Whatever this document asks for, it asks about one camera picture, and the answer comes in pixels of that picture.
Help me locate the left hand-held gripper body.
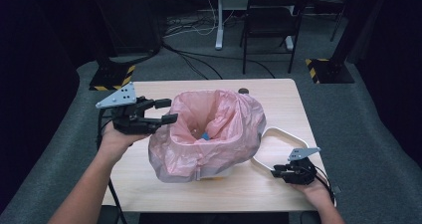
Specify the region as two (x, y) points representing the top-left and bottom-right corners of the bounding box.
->
(95, 82), (164, 136)

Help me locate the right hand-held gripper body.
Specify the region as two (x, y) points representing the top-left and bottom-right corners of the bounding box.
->
(285, 146), (322, 186)

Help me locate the dark curtain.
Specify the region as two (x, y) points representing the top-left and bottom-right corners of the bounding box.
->
(0, 0), (101, 215)
(344, 0), (422, 167)

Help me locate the person's dark clothing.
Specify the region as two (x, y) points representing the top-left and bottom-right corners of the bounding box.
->
(138, 212), (290, 224)

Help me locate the person's left hand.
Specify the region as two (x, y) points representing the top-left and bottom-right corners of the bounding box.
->
(99, 121), (150, 162)

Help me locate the black chair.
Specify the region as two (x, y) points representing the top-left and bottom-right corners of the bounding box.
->
(239, 0), (313, 75)

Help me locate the black floor cable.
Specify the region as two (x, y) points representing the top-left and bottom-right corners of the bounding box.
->
(161, 41), (277, 81)

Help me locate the pink plastic trash bag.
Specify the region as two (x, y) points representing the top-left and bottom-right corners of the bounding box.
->
(147, 89), (268, 184)

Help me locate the person's right hand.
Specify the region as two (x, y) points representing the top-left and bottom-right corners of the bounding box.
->
(293, 178), (334, 209)

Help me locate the white bin rim ring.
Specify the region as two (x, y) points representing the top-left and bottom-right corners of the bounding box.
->
(250, 126), (311, 180)

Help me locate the floor cable bundle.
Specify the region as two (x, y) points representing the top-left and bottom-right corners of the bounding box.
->
(163, 13), (233, 39)

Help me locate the black striped stand base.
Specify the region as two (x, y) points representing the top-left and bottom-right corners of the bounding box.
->
(305, 57), (355, 85)
(89, 63), (137, 92)

